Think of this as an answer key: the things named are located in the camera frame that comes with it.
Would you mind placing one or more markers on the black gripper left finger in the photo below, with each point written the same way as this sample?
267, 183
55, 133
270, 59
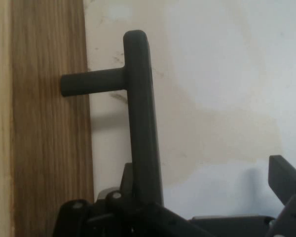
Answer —
108, 219

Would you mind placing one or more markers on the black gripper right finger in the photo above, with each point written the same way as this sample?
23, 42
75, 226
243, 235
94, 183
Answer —
292, 187

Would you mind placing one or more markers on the wooden cabinet door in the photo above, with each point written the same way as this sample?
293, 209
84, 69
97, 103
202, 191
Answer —
51, 111

